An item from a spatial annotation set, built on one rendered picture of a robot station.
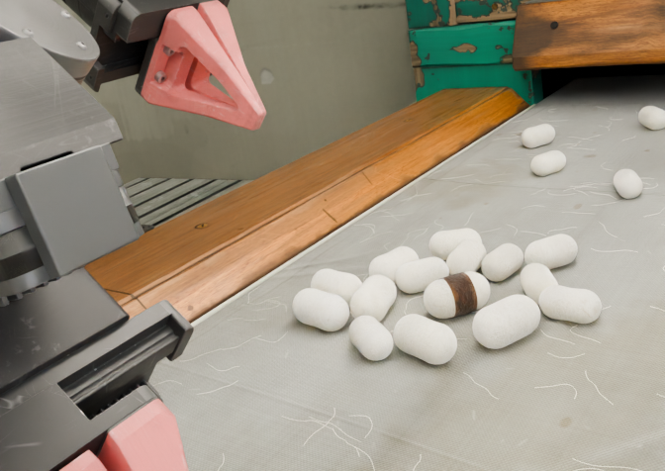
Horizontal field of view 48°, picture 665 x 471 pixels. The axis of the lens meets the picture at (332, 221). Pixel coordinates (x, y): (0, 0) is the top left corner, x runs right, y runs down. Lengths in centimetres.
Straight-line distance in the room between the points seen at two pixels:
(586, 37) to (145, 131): 186
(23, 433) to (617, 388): 25
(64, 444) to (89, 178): 7
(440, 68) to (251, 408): 66
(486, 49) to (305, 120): 121
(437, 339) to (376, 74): 160
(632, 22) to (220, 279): 51
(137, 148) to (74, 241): 239
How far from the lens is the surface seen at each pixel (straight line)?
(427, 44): 96
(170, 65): 48
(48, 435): 21
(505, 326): 38
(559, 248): 46
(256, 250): 52
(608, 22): 83
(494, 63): 93
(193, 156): 239
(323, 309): 41
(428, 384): 36
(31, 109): 18
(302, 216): 56
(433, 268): 45
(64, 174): 17
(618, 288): 45
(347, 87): 199
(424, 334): 37
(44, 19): 25
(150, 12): 45
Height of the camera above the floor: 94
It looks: 19 degrees down
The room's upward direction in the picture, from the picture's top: 9 degrees counter-clockwise
